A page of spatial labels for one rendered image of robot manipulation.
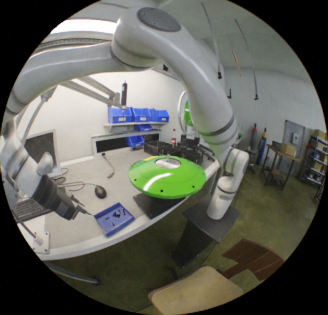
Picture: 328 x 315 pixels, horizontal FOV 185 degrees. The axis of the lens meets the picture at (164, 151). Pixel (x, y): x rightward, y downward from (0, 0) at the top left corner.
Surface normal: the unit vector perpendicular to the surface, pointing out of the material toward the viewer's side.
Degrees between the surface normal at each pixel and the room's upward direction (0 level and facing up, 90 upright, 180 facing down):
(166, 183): 23
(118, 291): 0
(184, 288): 0
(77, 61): 105
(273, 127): 90
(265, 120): 90
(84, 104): 90
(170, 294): 0
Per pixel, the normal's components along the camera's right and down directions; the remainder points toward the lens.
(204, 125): -0.36, 0.89
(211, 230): 0.04, -0.95
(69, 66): 0.82, 0.52
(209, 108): 0.07, 0.74
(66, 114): 0.69, 0.25
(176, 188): 0.10, -0.75
